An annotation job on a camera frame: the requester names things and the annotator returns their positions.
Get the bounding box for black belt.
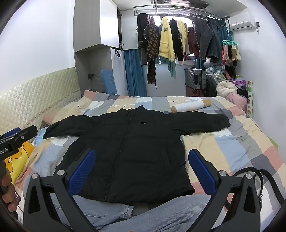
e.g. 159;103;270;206
232;168;284;207

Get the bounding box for cream quilted headboard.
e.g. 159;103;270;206
0;66;82;136

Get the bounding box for pile of mixed clothes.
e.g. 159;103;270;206
203;57;248;99

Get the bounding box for white air conditioner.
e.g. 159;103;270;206
229;12;257;30

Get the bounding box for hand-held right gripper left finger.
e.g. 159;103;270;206
23;148;105;232

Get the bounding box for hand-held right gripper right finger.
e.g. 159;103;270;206
188;148;262;232

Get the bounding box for white wardrobe cabinet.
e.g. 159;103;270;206
73;0;128;94

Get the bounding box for yellow cartoon pillow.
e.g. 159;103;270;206
4;142;36;184

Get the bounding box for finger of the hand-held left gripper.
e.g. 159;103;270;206
0;128;21;140
0;125;38;148

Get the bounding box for pastel patchwork bed sheet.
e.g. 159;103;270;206
13;89;284;226

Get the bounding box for pink pillow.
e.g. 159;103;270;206
225;93;248;110

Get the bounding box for black puffer jacket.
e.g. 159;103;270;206
42;106;231;204

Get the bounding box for grey ribbed suitcase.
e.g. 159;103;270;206
185;67;207;91

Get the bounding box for row of hanging clothes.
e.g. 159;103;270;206
136;12;224;85

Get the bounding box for person's legs in jeans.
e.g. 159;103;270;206
49;193;215;232

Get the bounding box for person's left hand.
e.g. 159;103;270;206
0;167;21;212

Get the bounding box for green clip hanger with socks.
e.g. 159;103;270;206
221;28;242;62

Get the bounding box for metal ceiling clothes rack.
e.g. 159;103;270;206
133;4;230;25

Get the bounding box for light blue cloth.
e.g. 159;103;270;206
33;128;50;148

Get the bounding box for cream fluffy blanket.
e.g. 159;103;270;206
216;80;238;99

